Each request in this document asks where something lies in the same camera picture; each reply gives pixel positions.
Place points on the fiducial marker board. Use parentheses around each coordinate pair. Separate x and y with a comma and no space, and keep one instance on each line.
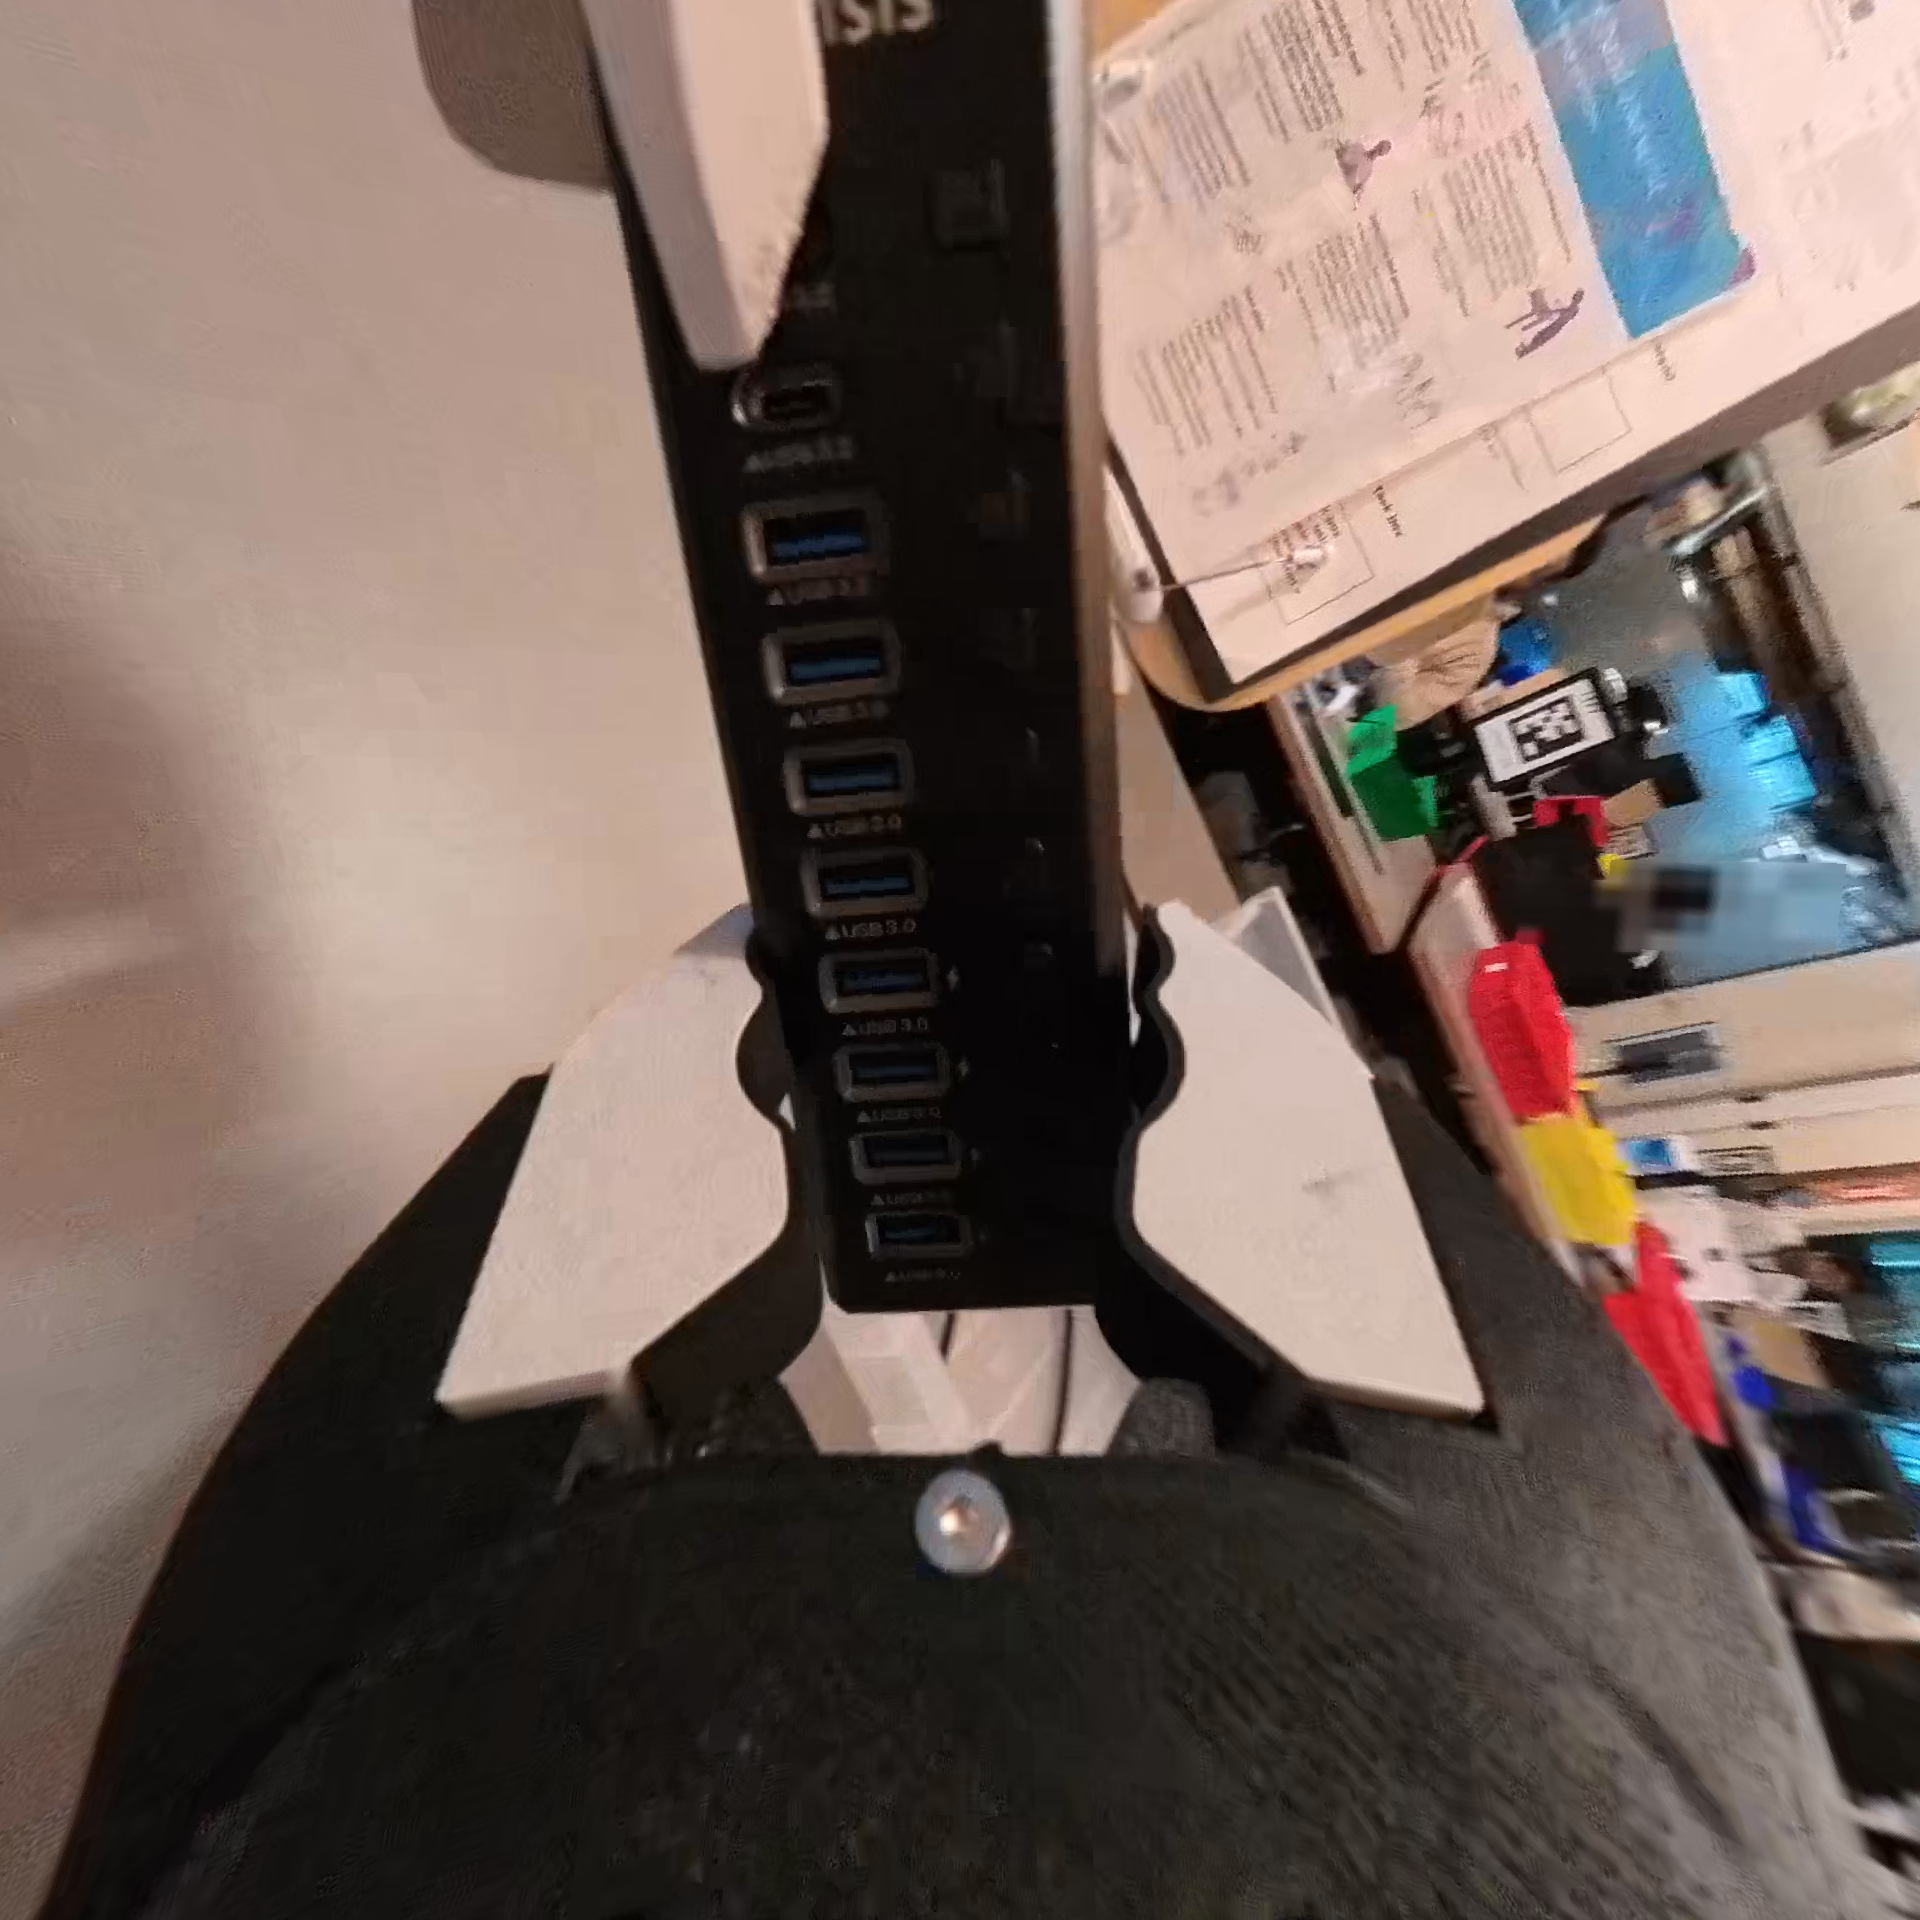
(1545,732)

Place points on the yellow plastic bin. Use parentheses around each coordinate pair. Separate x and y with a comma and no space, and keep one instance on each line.
(1576,1184)

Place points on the wooden document board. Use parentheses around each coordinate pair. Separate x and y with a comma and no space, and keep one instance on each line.
(1184,676)

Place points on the red plastic bin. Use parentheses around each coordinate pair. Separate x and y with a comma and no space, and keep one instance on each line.
(1524,1026)
(1664,1336)

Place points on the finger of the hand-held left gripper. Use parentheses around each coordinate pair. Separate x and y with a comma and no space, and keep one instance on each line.
(705,150)

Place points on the clear plastic bin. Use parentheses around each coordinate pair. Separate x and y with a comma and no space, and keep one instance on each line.
(1277,960)

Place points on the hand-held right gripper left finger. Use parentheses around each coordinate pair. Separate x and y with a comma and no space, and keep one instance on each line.
(629,1200)

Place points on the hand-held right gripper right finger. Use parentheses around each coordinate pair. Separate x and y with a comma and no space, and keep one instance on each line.
(1289,1200)

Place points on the green plastic bin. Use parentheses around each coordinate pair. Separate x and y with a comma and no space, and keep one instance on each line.
(1389,773)

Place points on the printed instruction papers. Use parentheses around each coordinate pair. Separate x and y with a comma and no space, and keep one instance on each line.
(1350,225)

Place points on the black power bank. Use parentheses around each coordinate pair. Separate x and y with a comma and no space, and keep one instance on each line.
(930,450)

